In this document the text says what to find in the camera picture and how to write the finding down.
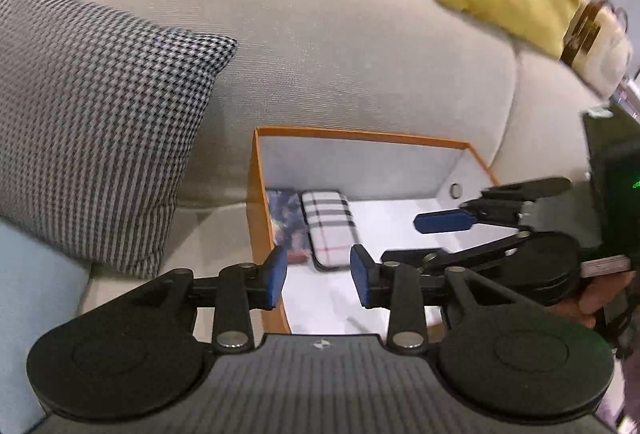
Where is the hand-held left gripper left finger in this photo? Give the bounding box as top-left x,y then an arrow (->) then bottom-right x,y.
131,244 -> 289,355

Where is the person's right hand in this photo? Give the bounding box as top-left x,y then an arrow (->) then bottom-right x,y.
551,271 -> 637,330

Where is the beige fabric sofa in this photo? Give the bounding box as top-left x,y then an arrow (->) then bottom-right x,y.
0,0 -> 617,367

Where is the dark printed flat box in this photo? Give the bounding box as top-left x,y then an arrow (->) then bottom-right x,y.
266,187 -> 314,266

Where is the orange-rimmed grey storage box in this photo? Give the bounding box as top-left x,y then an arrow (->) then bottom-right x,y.
247,126 -> 501,336

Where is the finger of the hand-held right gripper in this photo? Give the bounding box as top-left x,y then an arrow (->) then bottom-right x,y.
381,230 -> 538,277
413,176 -> 574,235

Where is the plaid rectangular case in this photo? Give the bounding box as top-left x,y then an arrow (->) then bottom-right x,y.
300,189 -> 361,273

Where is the houndstooth throw pillow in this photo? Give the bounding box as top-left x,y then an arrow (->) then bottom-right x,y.
0,0 -> 239,279

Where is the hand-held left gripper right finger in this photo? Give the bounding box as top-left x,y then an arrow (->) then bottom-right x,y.
349,243 -> 506,355

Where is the light blue cushion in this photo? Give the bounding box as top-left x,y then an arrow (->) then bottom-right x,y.
0,214 -> 92,434

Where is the cream plush with brown band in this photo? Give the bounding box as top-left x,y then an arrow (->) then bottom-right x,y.
560,0 -> 634,99

